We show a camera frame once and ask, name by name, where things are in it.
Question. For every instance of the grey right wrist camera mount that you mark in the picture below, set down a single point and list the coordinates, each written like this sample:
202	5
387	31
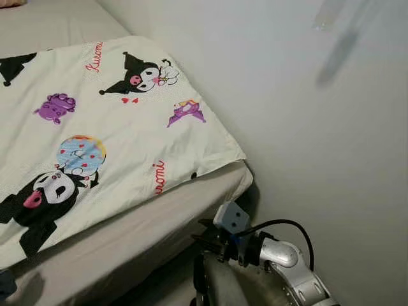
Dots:
231	218

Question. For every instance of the cream cartoon print quilt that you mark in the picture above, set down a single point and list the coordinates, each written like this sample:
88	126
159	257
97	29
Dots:
115	140

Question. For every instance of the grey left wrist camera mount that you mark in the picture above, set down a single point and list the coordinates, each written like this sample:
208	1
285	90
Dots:
6	284

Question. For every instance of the bed with cream sheet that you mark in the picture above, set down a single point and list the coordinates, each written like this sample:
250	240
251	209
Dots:
127	229

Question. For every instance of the grey robot leg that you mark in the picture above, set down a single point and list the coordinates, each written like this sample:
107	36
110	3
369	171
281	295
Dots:
239	287

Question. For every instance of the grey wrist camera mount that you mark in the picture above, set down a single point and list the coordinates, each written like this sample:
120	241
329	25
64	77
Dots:
231	218
6	284

